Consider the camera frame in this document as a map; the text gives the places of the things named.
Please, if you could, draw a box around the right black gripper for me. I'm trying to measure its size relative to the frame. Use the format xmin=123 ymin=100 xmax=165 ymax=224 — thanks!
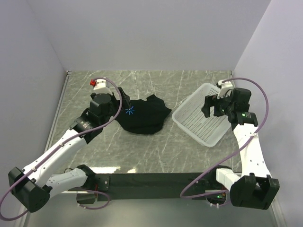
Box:
xmin=201 ymin=90 xmax=235 ymax=118

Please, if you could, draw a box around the black t shirt blue logo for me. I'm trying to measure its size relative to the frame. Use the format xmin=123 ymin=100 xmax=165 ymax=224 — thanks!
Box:
xmin=116 ymin=94 xmax=171 ymax=135

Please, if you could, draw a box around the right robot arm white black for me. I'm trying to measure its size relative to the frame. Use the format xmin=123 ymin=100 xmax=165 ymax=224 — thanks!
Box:
xmin=202 ymin=88 xmax=280 ymax=210

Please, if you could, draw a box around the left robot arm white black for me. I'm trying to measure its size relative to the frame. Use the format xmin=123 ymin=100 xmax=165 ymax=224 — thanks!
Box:
xmin=9 ymin=87 xmax=131 ymax=213

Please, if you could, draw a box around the white plastic basket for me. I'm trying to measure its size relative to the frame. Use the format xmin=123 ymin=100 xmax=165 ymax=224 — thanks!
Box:
xmin=172 ymin=83 xmax=231 ymax=147

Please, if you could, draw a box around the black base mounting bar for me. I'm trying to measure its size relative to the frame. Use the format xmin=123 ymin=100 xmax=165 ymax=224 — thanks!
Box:
xmin=75 ymin=173 xmax=228 ymax=204

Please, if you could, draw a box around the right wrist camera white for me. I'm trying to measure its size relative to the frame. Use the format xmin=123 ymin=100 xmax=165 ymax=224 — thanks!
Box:
xmin=216 ymin=80 xmax=233 ymax=99

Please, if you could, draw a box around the aluminium frame rail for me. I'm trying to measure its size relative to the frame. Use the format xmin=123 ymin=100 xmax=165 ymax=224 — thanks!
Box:
xmin=13 ymin=70 xmax=72 ymax=227

